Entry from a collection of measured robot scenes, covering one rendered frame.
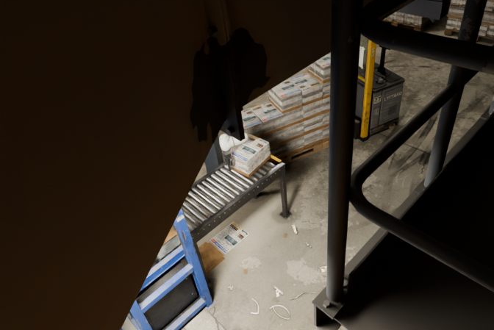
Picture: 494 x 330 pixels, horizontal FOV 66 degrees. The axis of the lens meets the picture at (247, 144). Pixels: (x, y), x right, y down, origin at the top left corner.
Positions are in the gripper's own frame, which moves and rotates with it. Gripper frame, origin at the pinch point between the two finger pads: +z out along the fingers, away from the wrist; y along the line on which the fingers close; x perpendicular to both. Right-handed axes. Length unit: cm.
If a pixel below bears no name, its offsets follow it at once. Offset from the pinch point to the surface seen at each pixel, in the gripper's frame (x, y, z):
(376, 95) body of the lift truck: -234, -26, 22
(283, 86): -137, 48, -14
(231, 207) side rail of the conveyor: 28.1, -30.0, 15.5
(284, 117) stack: -117, 31, 16
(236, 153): -11.8, 0.8, -10.2
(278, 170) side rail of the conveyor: -41, -30, 15
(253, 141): -37.8, 1.2, -10.1
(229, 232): 16, 3, 92
